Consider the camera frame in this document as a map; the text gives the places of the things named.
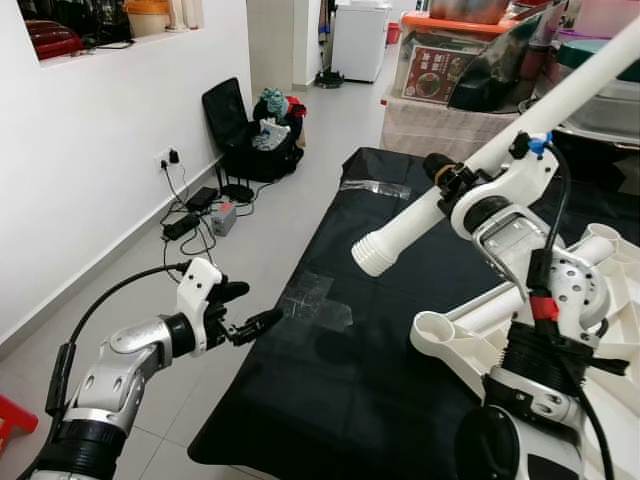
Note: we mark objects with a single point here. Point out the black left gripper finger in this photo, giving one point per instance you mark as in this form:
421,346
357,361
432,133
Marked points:
260,326
234,291

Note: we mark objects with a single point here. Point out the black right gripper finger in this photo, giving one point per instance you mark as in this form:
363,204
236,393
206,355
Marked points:
441,168

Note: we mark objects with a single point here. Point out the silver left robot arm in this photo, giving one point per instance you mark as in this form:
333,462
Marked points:
120,370

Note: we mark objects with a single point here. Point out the clear tape cross patch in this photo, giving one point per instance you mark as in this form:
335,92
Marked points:
315,300

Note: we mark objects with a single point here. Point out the grey box device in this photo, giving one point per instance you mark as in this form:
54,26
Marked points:
222,218

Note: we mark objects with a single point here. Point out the black power adapter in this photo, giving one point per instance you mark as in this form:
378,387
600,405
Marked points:
181,226
201,199

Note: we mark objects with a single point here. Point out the black tablecloth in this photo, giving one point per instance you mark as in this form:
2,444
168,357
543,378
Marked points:
330,400

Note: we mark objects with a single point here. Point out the black plastic bag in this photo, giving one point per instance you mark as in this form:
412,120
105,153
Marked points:
495,75

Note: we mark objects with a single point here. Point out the black fabric bag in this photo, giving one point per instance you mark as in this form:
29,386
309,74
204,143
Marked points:
265,165

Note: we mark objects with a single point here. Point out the small black floor item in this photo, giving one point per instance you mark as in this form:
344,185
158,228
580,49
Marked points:
330,80

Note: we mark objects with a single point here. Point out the small red bin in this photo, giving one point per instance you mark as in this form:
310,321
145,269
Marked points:
391,32

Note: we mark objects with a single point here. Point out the black wok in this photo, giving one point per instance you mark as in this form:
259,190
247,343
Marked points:
610,160

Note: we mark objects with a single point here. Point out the white cabinet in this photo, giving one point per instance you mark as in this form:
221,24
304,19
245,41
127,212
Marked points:
358,40

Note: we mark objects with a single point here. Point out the red cloth item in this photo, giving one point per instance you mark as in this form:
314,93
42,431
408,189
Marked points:
297,106

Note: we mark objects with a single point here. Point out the steel cooking pot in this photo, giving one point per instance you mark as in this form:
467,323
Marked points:
468,10

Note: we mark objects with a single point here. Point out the white plastic wrapper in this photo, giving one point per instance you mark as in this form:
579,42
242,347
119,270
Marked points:
272,134

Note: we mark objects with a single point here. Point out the clear plastic storage container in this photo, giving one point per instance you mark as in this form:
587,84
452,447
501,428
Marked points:
615,110

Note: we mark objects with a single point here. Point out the red floor object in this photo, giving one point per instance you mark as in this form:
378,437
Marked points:
15,420

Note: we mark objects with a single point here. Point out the white stacked cups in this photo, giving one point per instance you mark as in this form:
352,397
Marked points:
185,12

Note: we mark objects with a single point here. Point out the orange lidded tub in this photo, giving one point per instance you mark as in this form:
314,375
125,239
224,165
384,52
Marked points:
147,18

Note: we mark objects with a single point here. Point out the dark red round pot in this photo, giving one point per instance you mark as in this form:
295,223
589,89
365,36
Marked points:
52,42

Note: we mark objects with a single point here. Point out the black mesh item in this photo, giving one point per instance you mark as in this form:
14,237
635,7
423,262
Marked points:
60,8

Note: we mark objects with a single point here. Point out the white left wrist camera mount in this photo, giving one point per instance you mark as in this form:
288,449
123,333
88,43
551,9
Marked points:
200,280

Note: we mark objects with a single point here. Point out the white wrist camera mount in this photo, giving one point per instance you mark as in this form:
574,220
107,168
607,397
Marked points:
200,280
510,185

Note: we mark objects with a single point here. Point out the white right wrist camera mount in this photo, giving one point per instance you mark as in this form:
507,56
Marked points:
510,185

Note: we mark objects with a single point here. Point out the black wall plug charger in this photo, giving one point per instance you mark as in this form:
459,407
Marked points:
172,156

